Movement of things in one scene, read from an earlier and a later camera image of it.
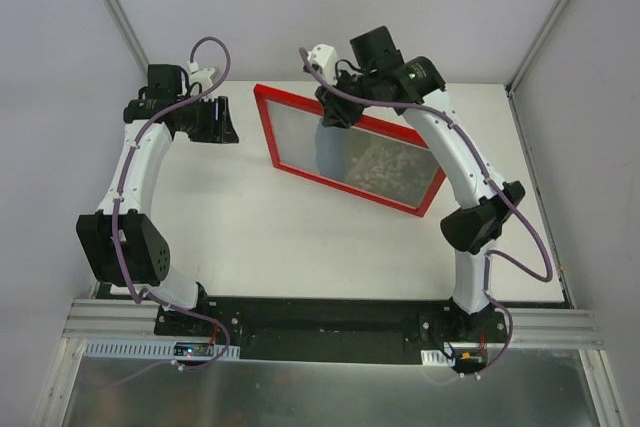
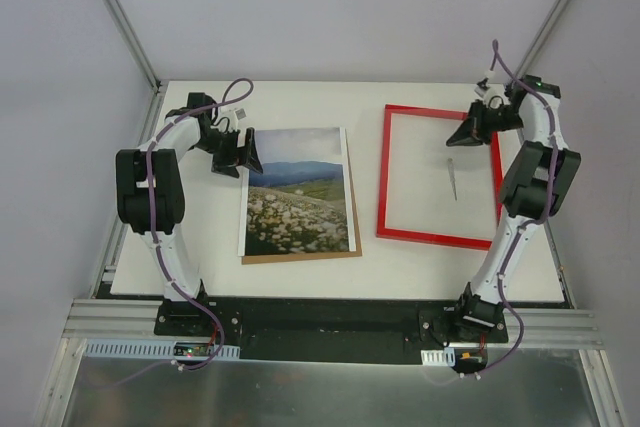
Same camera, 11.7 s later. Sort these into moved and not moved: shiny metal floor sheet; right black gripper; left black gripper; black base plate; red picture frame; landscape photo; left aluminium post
Moved: right black gripper; landscape photo; red picture frame; left black gripper
Not moved: shiny metal floor sheet; black base plate; left aluminium post
